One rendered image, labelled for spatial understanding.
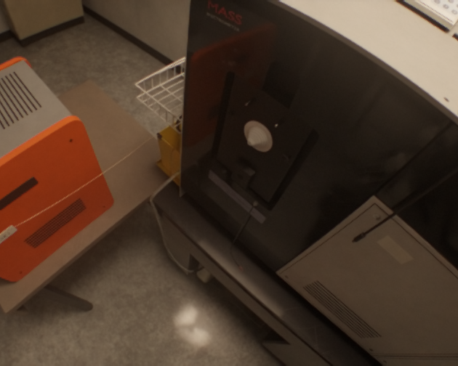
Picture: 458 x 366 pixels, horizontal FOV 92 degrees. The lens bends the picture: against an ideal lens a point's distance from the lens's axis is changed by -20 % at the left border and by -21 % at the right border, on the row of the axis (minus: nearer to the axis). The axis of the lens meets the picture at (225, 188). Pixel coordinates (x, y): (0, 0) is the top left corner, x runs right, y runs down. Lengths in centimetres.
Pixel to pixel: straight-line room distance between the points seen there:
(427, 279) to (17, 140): 83
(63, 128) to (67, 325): 124
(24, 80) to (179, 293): 125
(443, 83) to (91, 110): 122
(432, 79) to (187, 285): 146
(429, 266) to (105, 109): 124
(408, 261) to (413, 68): 30
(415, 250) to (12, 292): 104
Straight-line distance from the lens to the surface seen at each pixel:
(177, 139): 93
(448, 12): 63
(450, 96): 36
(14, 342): 182
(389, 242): 48
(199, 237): 87
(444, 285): 52
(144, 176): 101
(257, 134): 47
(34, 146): 63
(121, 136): 115
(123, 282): 161
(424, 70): 38
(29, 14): 346
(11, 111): 74
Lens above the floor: 155
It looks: 58 degrees down
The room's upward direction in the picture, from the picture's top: 17 degrees clockwise
